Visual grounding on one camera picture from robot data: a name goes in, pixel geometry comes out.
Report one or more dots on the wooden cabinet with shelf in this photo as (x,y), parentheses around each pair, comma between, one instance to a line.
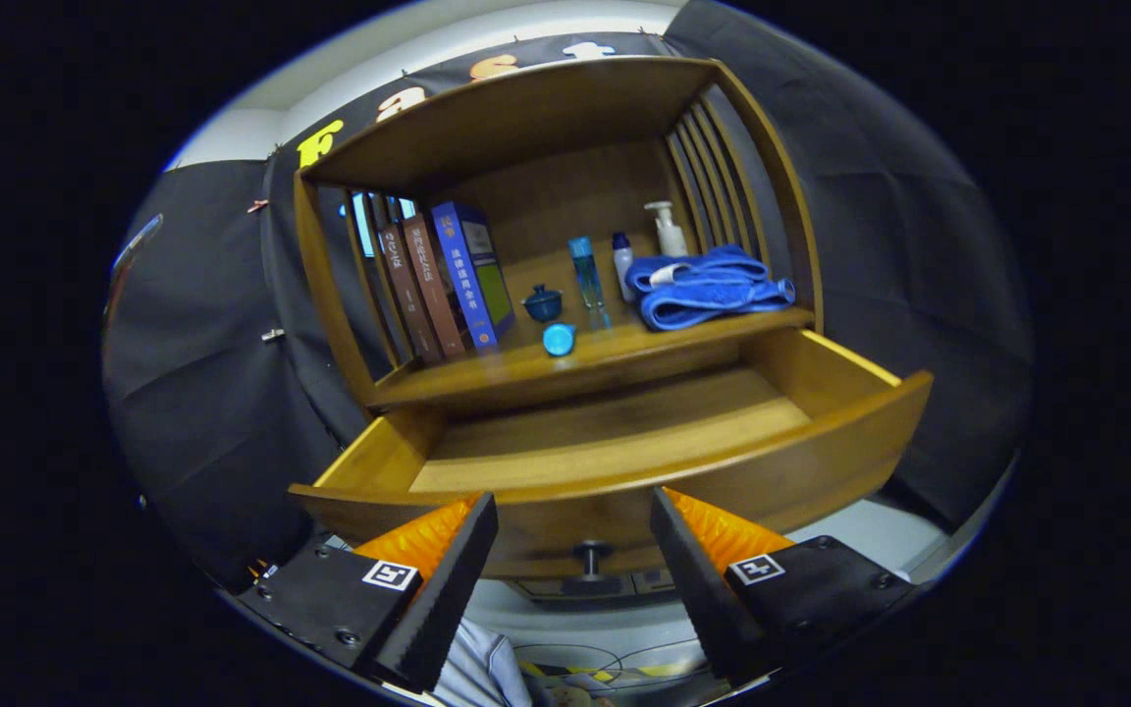
(526,108)

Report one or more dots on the light blue tube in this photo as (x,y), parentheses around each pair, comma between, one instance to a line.
(559,340)

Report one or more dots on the dark brown book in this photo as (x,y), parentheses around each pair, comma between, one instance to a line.
(410,299)

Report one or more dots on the folded blue towel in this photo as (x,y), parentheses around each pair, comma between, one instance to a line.
(713,295)

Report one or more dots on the small white blue-capped bottle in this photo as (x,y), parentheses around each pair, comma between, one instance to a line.
(622,270)

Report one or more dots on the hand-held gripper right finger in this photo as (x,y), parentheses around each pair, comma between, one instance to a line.
(698,594)

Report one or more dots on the wooden countertop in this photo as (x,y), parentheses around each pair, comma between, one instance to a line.
(565,373)

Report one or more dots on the reddish brown book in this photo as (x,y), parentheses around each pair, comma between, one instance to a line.
(436,290)

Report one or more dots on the black backdrop cloth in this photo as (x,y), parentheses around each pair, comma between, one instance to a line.
(202,393)

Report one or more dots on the wooden drawer with black knob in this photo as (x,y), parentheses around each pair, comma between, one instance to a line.
(821,462)

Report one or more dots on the white pump bottle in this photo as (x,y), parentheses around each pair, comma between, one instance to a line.
(670,238)

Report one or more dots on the person's light blue clothing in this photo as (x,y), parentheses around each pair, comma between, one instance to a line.
(477,673)

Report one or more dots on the blue book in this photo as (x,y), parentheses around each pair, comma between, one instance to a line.
(467,280)

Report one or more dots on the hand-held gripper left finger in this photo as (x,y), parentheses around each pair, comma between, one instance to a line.
(448,594)

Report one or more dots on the blue lidded teacup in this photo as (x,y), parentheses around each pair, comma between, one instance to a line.
(543,305)

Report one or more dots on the clear blue bottle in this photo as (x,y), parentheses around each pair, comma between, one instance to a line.
(587,275)

